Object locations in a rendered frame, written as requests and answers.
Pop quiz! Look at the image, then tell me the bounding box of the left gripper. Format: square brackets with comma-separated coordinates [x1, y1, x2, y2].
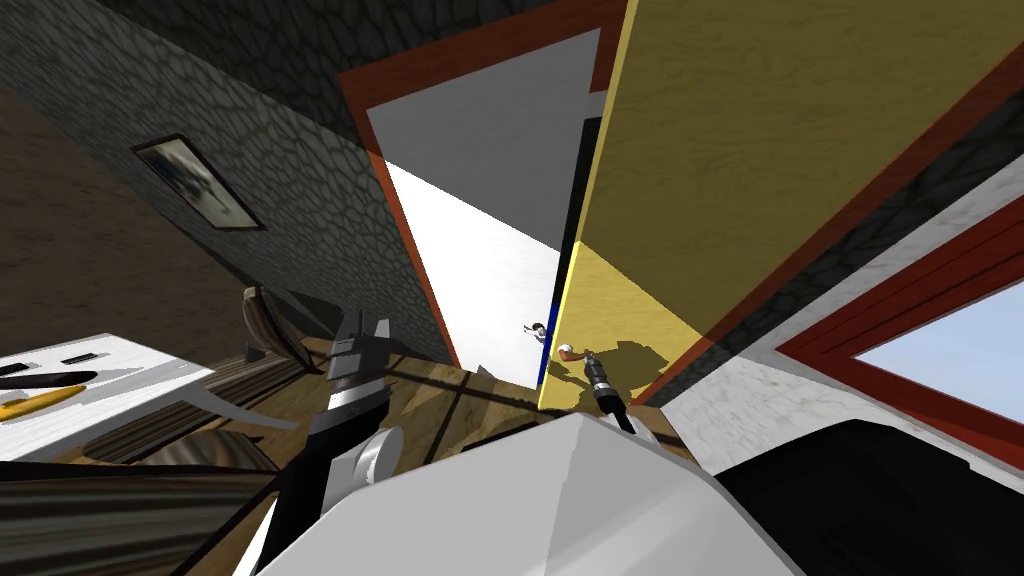
[323, 309, 394, 416]

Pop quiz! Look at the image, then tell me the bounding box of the dark brown chair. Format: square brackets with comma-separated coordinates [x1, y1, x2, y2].
[239, 283, 315, 374]

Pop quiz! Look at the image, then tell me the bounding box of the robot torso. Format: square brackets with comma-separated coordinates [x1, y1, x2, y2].
[254, 404, 805, 576]

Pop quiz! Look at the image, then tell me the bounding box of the yellow wooden door leaf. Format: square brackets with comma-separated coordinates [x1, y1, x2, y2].
[536, 0, 1024, 414]

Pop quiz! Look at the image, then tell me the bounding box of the red framed window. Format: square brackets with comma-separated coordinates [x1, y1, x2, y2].
[774, 194, 1024, 473]

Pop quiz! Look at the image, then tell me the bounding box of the dark framed wall picture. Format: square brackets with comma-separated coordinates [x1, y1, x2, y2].
[131, 133, 267, 234]

